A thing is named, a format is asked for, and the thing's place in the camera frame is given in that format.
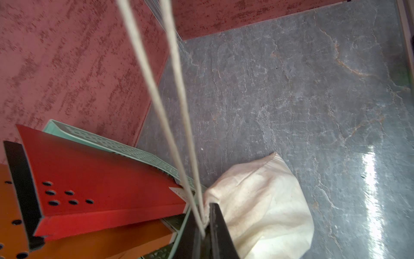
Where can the orange folder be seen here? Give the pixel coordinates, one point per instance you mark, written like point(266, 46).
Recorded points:
point(129, 242)

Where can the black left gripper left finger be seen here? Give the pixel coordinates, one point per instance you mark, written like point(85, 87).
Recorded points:
point(189, 246)

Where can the beige cloth soil bag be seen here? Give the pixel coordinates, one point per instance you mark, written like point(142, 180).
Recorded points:
point(262, 202)

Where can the red folder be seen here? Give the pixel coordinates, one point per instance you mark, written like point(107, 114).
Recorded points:
point(81, 189)

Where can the black folder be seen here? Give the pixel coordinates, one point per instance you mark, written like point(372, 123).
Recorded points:
point(26, 193)

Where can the green perforated file organizer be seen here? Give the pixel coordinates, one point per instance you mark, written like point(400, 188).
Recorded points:
point(81, 136)

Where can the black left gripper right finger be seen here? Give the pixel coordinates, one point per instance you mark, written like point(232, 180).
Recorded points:
point(222, 246)

